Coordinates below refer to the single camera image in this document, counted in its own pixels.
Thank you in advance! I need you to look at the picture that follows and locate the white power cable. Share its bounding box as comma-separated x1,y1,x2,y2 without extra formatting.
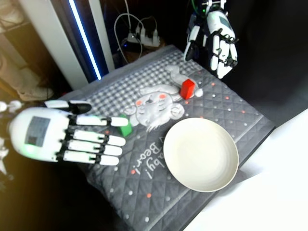
114,0,145,65

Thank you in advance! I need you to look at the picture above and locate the green block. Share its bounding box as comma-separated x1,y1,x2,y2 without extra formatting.
119,115,133,138

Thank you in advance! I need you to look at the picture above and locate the cream round plate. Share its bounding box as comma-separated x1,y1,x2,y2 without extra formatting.
163,117,239,193

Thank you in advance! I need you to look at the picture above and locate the white board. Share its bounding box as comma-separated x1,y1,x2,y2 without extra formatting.
182,108,308,231

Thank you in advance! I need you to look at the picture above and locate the white pillar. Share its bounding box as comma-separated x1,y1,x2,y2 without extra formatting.
19,0,115,90

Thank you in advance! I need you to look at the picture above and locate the red block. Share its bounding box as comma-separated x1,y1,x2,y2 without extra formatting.
180,78,195,100

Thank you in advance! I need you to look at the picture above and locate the white cloth bundle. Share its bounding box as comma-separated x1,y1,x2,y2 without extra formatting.
14,67,54,101

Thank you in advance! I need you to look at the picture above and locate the grey quilt with bear print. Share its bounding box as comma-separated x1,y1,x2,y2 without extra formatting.
54,44,276,231

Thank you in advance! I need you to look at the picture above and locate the blue LED light strip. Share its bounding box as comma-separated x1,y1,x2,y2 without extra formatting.
68,0,102,81

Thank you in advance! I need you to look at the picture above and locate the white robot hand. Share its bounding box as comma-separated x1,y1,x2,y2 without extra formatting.
184,8,239,79
8,100,129,167

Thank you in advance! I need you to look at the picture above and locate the white power strip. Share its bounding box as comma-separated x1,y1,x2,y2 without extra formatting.
126,24,161,48

